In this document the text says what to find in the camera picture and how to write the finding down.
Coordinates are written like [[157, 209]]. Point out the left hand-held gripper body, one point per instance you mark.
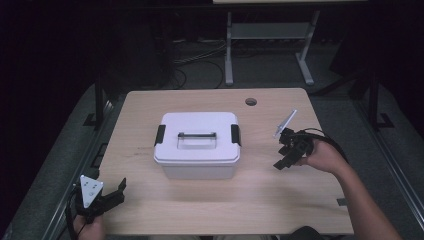
[[90, 190]]

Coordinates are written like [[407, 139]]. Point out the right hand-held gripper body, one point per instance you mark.
[[298, 143]]

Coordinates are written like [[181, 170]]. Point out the white plastic storage box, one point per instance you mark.
[[200, 171]]

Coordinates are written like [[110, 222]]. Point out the person's right hand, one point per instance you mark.
[[325, 156]]

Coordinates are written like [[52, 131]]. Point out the person's left hand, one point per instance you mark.
[[90, 231]]

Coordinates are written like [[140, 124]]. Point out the grey tape patch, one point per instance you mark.
[[341, 202]]

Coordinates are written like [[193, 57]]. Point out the aluminium floor rail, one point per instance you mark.
[[76, 173], [390, 160]]

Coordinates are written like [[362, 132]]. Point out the black metal stand post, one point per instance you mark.
[[374, 103], [99, 100]]

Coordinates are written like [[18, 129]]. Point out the grey metal desk frame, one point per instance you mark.
[[270, 31]]

